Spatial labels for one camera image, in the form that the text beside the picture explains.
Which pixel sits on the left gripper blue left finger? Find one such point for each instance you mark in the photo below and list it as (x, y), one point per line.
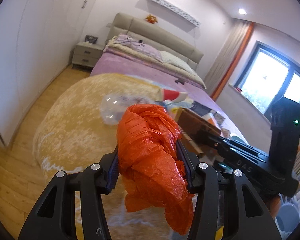
(112, 170)

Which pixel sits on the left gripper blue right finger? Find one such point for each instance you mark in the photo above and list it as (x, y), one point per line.
(190, 169)

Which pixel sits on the orange plastic bag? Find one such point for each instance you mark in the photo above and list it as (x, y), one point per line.
(151, 173)

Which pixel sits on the grey printed milk carton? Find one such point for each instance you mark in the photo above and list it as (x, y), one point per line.
(202, 110)

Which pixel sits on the pink yogurt bottle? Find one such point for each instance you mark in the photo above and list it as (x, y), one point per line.
(169, 105)

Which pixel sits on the person's right hand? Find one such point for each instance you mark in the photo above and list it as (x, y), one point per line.
(273, 205)

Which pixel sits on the brown paper box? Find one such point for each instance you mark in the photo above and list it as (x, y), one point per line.
(194, 129)

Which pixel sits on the clear plastic bottle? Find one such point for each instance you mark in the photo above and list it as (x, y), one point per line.
(113, 106)

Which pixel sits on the dark object on bed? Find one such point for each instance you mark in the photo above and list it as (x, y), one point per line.
(179, 81)

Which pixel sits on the bed with pink cover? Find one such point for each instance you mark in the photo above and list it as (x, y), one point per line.
(120, 59)

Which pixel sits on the orange beige curtain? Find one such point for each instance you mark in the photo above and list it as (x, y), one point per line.
(239, 35)

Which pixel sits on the white pillow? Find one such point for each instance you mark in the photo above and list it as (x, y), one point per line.
(173, 60)

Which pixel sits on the beige padded headboard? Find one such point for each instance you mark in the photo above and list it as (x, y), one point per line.
(156, 37)

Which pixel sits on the beige nightstand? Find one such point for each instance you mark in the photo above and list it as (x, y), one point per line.
(87, 54)

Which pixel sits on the pink pillow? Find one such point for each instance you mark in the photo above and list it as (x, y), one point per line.
(138, 45)

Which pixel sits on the orange plush toy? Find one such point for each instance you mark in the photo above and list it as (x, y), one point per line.
(151, 19)

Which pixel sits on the white wardrobe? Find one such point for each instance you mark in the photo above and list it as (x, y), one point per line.
(36, 41)

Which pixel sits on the window with dark frame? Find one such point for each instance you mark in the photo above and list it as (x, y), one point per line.
(268, 76)

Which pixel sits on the white wall shelf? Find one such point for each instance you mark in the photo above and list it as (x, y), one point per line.
(178, 11)

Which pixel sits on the picture frame on nightstand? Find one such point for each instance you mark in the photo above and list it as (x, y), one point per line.
(91, 39)

